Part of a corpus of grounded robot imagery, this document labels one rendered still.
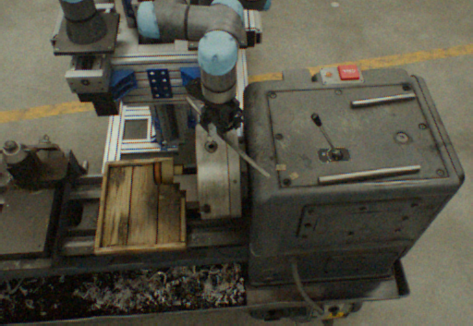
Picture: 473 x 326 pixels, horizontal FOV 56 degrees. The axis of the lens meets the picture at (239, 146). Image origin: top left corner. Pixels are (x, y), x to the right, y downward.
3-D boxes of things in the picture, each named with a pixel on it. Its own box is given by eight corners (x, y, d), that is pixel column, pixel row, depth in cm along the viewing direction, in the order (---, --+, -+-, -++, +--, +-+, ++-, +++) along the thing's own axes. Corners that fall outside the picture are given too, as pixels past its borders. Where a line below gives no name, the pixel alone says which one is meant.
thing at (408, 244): (345, 226, 249) (388, 134, 179) (366, 314, 221) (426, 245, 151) (239, 234, 246) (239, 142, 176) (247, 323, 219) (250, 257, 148)
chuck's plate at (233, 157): (235, 149, 165) (235, 100, 137) (241, 230, 150) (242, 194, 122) (225, 149, 165) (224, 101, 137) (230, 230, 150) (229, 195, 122)
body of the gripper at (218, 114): (221, 142, 106) (220, 114, 95) (200, 118, 109) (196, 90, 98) (246, 125, 108) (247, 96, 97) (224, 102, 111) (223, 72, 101)
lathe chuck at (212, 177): (225, 149, 165) (223, 101, 137) (230, 231, 150) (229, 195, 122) (200, 150, 164) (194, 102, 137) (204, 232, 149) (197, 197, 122)
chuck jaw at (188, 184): (208, 172, 139) (210, 202, 131) (209, 182, 143) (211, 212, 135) (173, 174, 139) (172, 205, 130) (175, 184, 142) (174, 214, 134)
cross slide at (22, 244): (67, 149, 167) (64, 141, 163) (47, 257, 142) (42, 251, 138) (22, 151, 166) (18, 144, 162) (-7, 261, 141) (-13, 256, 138)
